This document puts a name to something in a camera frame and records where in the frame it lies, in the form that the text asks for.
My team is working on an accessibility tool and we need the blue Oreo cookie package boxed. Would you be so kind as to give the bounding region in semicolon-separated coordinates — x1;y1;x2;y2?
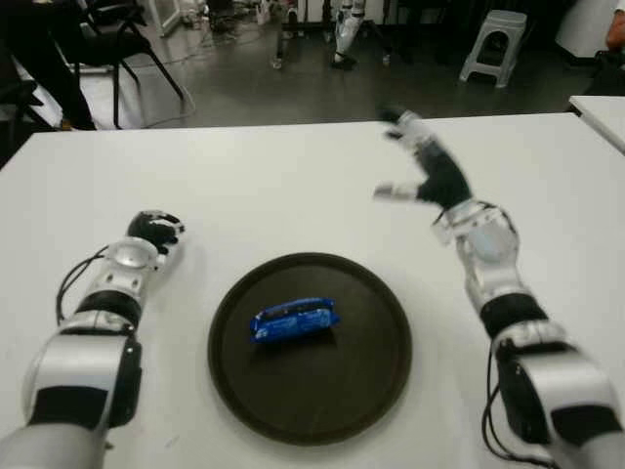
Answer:
249;296;342;346

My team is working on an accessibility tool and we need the grey plastic stool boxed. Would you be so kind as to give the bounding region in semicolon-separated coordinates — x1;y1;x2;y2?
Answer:
458;9;529;90

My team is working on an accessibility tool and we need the black wheeled metal frame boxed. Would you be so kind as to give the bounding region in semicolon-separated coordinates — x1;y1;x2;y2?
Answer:
271;0;396;70

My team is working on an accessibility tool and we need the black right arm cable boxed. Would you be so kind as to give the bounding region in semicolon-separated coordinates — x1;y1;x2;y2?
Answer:
480;341;553;465

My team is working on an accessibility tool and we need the black office chair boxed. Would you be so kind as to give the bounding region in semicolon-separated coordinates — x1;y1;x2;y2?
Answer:
589;48;625;97

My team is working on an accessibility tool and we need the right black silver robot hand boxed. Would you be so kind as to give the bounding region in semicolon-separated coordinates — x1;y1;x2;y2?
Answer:
373;107;476;210

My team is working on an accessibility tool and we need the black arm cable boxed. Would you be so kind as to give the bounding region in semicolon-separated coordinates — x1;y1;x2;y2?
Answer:
480;341;553;465
54;243;111;326

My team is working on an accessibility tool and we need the white humanoid robot leg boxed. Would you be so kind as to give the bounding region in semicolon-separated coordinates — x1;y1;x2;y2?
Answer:
329;0;368;70

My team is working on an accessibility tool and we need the white framed panel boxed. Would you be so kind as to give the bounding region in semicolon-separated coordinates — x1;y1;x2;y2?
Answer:
146;0;186;37

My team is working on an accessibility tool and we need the white side table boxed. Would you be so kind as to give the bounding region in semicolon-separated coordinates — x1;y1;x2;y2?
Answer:
568;95;625;155

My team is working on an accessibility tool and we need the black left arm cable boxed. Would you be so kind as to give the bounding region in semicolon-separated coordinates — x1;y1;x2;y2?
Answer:
54;243;111;326

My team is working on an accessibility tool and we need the round dark brown tray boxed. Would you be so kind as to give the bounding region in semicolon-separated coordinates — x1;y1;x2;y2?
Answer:
207;251;414;446

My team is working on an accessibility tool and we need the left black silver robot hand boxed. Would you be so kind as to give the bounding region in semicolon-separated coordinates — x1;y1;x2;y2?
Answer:
126;209;187;256

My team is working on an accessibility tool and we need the white floor cable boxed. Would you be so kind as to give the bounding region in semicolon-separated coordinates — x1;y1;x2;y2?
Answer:
119;26;224;129

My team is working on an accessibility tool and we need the black metal chair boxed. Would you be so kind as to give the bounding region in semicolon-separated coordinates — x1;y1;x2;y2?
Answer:
72;0;186;130

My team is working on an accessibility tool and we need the seated person in white shirt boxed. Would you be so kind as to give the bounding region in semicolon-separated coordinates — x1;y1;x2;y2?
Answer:
604;0;625;53

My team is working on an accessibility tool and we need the standing person in black trousers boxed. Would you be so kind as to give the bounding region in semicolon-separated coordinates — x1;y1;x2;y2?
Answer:
0;0;100;132

